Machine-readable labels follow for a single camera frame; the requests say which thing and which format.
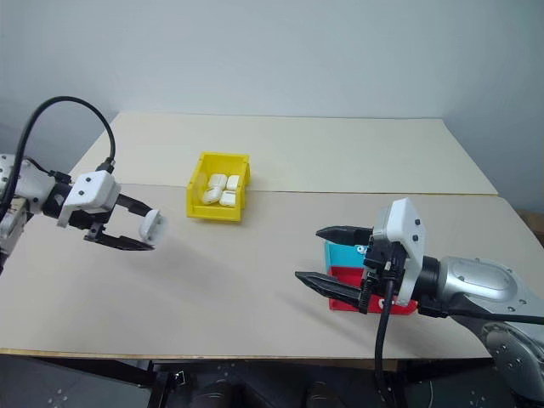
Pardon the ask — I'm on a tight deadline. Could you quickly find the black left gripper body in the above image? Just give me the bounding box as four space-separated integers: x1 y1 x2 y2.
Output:
67 193 129 244

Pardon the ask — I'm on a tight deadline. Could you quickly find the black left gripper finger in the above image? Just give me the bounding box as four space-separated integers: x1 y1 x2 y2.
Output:
83 231 156 252
116 194 161 219

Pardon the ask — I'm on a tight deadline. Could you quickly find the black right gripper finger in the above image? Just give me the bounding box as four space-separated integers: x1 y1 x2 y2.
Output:
314 225 375 248
294 270 366 310

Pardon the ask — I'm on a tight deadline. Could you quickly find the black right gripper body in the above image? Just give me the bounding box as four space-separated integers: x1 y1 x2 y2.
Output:
358 229 408 315

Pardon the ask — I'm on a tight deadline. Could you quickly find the red plastic bin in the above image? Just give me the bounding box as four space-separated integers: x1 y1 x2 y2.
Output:
327 264 420 317

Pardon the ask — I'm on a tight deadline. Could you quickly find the blue plastic bin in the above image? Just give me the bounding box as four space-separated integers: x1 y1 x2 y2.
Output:
323 239 371 278

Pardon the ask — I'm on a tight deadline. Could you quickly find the yellow plastic bin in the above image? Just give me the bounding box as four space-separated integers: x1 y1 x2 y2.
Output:
185 150 252 224

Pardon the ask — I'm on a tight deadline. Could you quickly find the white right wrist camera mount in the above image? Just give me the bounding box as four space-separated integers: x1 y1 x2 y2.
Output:
372 197 427 308

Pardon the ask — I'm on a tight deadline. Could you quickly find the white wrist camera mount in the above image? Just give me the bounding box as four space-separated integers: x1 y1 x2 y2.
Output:
56 169 122 229
372 197 427 308

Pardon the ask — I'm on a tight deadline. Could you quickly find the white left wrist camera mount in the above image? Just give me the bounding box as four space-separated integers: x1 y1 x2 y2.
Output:
56 169 122 229

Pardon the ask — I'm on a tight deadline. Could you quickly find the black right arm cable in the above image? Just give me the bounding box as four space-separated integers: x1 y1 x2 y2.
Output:
372 258 544 403

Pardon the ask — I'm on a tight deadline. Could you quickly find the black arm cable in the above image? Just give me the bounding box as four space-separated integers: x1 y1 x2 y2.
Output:
0 96 118 222
372 258 544 403

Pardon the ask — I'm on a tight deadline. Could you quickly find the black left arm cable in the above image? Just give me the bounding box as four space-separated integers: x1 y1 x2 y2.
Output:
0 96 118 222

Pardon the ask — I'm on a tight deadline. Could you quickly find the black table frame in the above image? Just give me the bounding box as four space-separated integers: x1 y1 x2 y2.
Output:
0 355 502 408

